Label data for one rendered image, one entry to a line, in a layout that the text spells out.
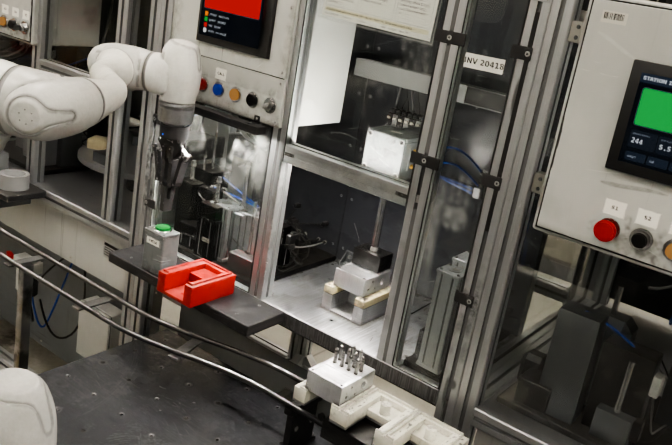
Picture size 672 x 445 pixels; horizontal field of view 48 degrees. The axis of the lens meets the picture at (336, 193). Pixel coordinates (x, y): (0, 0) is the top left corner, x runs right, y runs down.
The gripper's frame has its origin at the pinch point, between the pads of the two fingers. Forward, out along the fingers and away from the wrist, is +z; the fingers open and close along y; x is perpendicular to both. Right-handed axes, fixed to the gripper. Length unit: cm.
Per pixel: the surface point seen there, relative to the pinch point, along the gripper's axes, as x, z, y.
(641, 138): -7, -45, -111
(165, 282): 8.3, 17.9, -11.9
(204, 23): -7.0, -46.0, 0.8
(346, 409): 9, 24, -72
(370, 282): -25, 10, -52
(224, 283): -2.9, 17.0, -21.7
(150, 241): 3.0, 12.3, 1.1
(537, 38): -10, -58, -86
